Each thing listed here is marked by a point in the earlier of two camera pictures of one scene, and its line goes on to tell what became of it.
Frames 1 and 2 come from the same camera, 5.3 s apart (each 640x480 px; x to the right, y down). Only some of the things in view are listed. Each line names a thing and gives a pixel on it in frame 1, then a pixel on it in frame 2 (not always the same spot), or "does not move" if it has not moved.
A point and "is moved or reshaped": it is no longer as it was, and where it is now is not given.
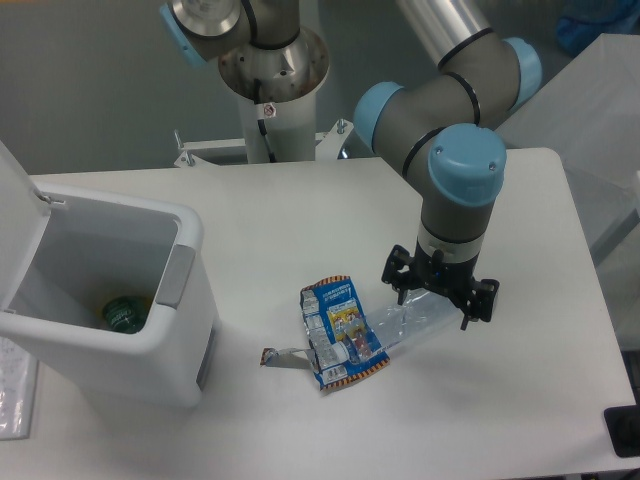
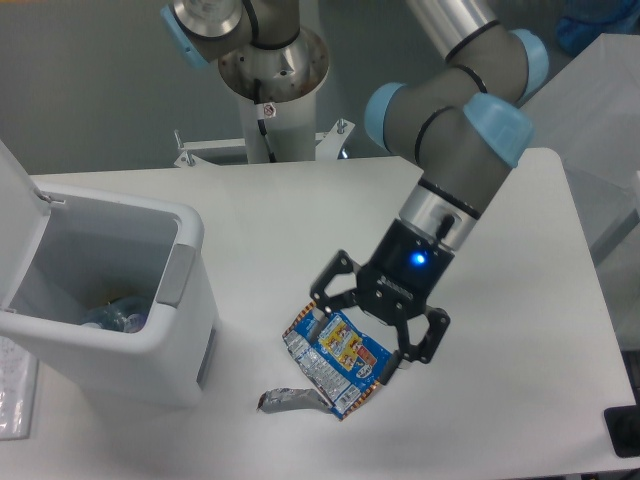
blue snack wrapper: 343,344 is moved or reshaped
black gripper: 454,279 → 395,284
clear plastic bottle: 423,310 is moved or reshaped
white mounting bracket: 327,149 does not move
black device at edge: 623,428 does not move
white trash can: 59,259 does not move
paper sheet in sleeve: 19,374 does not move
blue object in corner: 580,22 does not move
